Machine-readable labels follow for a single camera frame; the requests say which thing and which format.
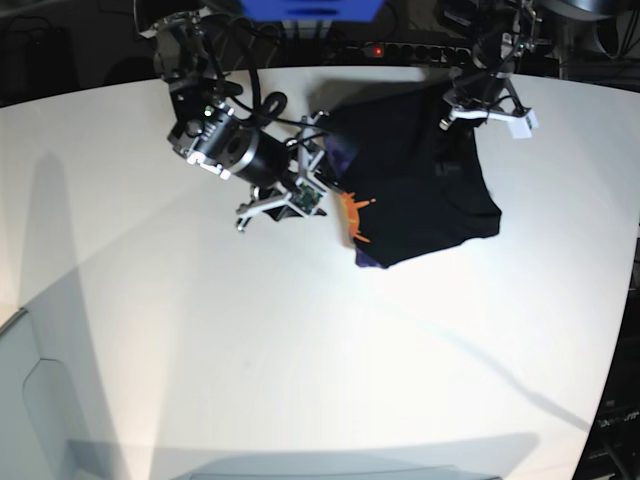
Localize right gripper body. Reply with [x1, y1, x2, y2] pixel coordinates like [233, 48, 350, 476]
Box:
[189, 112, 328, 232]

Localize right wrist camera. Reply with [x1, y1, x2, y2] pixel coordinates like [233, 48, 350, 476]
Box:
[291, 183, 326, 216]

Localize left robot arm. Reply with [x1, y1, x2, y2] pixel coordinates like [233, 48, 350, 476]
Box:
[439, 1, 541, 139]

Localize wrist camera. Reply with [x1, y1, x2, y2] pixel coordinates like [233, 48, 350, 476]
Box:
[508, 109, 539, 140]
[291, 183, 326, 216]

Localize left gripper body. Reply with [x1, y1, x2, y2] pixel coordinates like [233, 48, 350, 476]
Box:
[439, 71, 532, 131]

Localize blue plastic box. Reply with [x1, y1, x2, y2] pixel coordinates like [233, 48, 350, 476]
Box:
[241, 0, 384, 22]

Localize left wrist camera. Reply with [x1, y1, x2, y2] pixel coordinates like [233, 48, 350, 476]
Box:
[508, 109, 539, 140]

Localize black T-shirt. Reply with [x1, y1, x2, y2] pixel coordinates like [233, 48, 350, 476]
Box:
[321, 84, 502, 269]

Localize black power strip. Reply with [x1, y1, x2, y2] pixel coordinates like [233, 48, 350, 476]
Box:
[336, 42, 471, 68]

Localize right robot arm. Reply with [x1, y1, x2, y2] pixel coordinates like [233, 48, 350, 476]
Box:
[144, 11, 332, 232]

